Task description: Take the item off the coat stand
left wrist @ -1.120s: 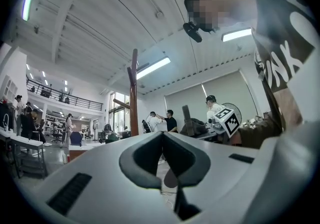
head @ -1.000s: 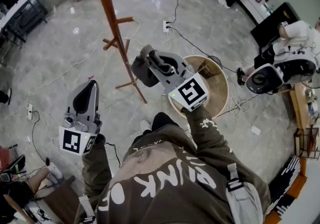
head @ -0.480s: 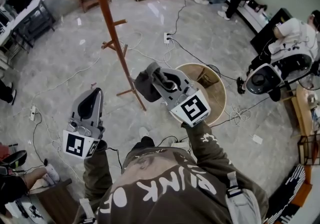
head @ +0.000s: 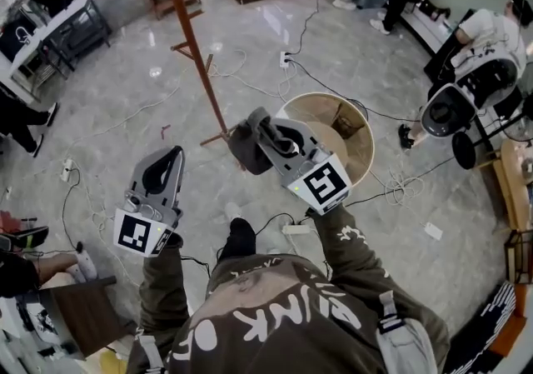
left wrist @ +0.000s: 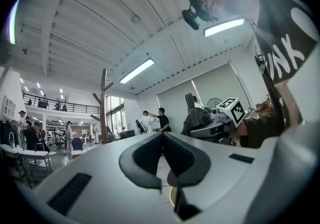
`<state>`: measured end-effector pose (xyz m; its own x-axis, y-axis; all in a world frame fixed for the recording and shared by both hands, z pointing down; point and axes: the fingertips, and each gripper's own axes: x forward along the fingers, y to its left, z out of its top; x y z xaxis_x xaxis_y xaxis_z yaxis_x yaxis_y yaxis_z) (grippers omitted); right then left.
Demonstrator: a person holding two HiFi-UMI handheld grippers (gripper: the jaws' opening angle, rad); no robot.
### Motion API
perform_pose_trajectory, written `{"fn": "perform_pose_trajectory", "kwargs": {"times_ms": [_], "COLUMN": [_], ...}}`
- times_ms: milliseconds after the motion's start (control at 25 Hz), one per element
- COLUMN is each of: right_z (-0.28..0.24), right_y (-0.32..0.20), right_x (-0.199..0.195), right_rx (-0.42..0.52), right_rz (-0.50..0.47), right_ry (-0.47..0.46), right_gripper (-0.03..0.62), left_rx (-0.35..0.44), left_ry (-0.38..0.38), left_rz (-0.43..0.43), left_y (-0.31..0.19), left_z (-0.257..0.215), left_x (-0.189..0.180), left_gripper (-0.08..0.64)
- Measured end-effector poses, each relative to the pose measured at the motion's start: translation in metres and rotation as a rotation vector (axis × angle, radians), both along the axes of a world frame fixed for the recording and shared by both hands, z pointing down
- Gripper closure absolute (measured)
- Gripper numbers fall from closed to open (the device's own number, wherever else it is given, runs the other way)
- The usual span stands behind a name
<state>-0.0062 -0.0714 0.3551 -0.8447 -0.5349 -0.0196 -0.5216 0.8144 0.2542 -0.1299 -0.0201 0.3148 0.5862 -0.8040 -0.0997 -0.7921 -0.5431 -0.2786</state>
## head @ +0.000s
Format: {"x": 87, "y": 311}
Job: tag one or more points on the brown wooden coat stand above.
{"x": 189, "y": 35}

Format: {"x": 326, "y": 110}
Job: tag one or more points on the person's right forearm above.
{"x": 354, "y": 255}

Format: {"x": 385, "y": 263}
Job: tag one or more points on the person's olive printed shirt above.
{"x": 283, "y": 322}

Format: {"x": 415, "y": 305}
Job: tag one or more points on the dark grey fabric item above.
{"x": 247, "y": 151}

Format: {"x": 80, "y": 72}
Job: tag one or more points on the round beige basket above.
{"x": 354, "y": 147}

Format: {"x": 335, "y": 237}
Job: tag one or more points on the person's white shoe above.
{"x": 232, "y": 210}

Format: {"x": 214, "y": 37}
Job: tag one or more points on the black metal frame lantern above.
{"x": 518, "y": 255}

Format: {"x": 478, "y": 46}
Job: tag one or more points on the white office chair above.
{"x": 445, "y": 112}

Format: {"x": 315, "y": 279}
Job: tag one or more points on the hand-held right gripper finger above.
{"x": 304, "y": 130}
{"x": 277, "y": 159}

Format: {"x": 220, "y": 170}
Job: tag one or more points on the light wooden chair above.
{"x": 514, "y": 185}

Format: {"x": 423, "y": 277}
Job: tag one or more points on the black round stool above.
{"x": 463, "y": 150}

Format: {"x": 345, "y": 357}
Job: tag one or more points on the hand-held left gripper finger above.
{"x": 143, "y": 168}
{"x": 177, "y": 172}

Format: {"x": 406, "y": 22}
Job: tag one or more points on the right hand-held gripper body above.
{"x": 322, "y": 183}

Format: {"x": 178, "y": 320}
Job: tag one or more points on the white power strip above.
{"x": 66, "y": 170}
{"x": 295, "y": 229}
{"x": 285, "y": 60}

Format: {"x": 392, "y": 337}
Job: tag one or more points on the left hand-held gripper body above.
{"x": 143, "y": 220}

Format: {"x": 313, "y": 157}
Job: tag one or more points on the person's left forearm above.
{"x": 162, "y": 289}

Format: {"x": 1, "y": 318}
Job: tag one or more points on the person's black trouser leg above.
{"x": 240, "y": 239}

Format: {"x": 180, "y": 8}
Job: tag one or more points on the white power adapter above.
{"x": 433, "y": 230}

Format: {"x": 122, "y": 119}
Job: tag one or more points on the dark brown wooden table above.
{"x": 91, "y": 314}

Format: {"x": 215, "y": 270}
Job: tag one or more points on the white table with black frame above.
{"x": 62, "y": 24}

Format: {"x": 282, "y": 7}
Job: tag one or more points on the small brown woven basket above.
{"x": 347, "y": 122}

